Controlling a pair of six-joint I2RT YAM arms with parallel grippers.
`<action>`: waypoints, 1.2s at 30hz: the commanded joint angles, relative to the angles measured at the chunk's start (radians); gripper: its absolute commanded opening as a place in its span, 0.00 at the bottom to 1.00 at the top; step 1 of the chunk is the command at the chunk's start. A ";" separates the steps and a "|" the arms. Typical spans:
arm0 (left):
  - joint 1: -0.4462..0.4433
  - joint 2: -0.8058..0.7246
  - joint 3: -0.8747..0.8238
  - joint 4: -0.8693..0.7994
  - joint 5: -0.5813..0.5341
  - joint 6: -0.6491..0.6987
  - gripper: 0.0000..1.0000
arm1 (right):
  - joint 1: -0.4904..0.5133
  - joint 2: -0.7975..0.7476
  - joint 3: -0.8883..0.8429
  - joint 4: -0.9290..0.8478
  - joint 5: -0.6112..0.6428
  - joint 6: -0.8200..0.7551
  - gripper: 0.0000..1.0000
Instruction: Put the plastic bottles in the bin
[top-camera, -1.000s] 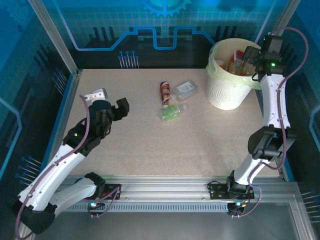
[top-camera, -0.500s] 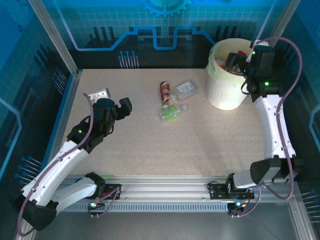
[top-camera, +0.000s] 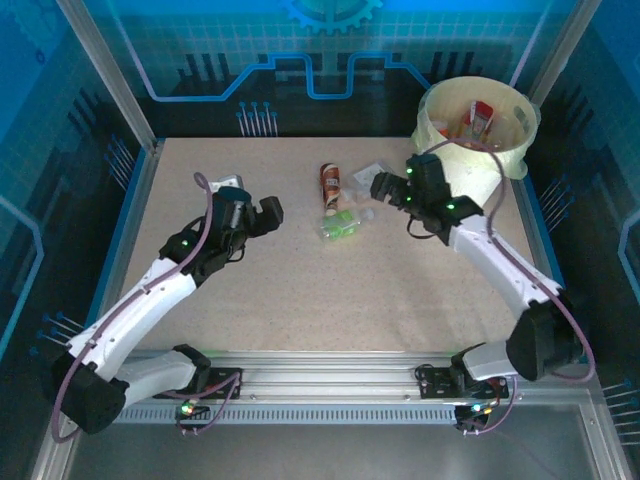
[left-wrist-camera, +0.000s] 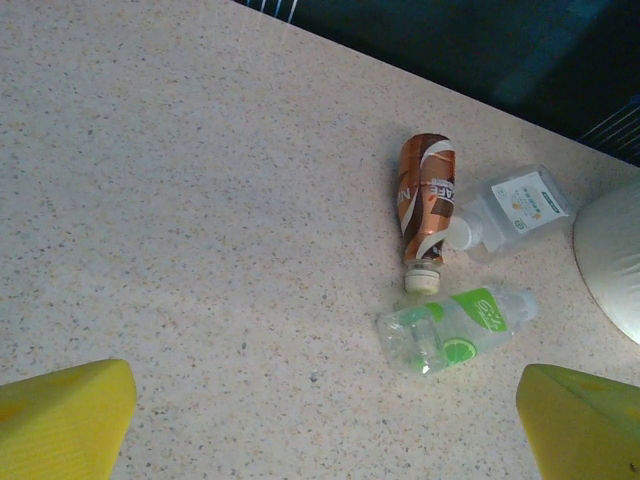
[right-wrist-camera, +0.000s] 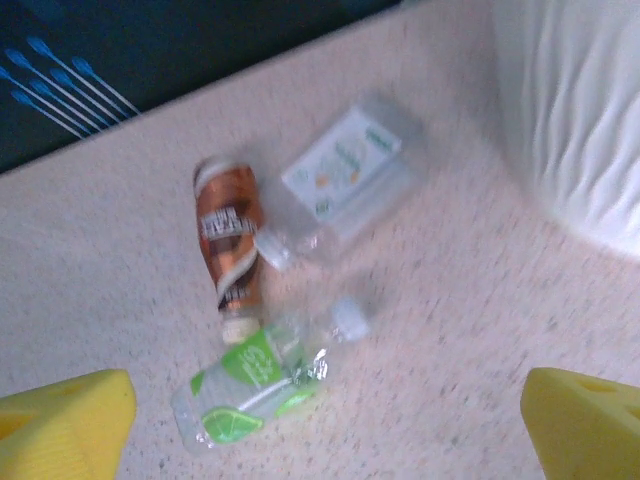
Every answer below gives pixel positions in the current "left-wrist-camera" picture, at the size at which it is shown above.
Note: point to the clear square white-label bottle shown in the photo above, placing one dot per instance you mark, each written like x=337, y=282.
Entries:
x=520, y=210

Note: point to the clear green lime-label bottle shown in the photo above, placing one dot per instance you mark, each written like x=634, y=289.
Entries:
x=450, y=330

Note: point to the brown coffee bottle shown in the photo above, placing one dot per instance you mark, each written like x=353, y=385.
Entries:
x=427, y=200

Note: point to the white plastic bin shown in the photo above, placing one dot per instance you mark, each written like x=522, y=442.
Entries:
x=615, y=260

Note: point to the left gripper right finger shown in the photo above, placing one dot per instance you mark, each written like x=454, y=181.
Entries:
x=585, y=430

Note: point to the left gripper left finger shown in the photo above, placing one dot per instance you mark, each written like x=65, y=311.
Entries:
x=60, y=425

